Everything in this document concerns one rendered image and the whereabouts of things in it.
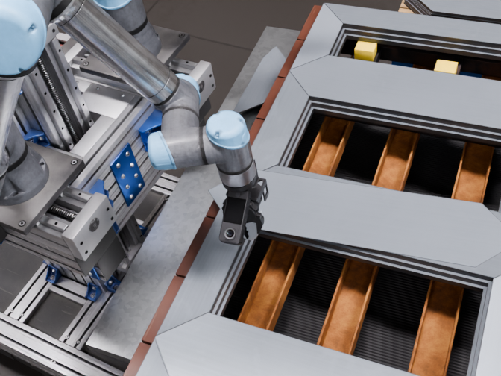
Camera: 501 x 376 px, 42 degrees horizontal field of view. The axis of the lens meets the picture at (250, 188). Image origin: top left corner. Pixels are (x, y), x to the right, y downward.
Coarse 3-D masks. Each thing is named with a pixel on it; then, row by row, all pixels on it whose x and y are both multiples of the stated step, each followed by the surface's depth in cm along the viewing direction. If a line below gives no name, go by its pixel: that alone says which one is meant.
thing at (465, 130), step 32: (352, 32) 202; (384, 32) 198; (416, 128) 175; (448, 128) 172; (480, 128) 169; (288, 160) 173; (352, 256) 152; (384, 256) 149; (224, 288) 148; (480, 288) 142; (480, 320) 138
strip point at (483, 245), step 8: (480, 208) 152; (480, 216) 150; (488, 216) 150; (480, 224) 149; (488, 224) 149; (496, 224) 148; (480, 232) 148; (488, 232) 147; (496, 232) 147; (480, 240) 146; (488, 240) 146; (496, 240) 146; (480, 248) 145; (488, 248) 145; (496, 248) 144; (480, 256) 144; (488, 256) 143; (480, 264) 142
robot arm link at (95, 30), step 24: (72, 0) 111; (72, 24) 114; (96, 24) 115; (96, 48) 118; (120, 48) 119; (144, 48) 124; (120, 72) 123; (144, 72) 123; (168, 72) 128; (144, 96) 129; (168, 96) 128; (192, 96) 131
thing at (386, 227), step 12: (384, 192) 158; (396, 192) 158; (408, 192) 157; (384, 204) 156; (396, 204) 155; (408, 204) 155; (372, 216) 154; (384, 216) 154; (396, 216) 153; (372, 228) 152; (384, 228) 151; (396, 228) 151; (372, 240) 150; (384, 240) 149; (396, 240) 149; (396, 252) 147
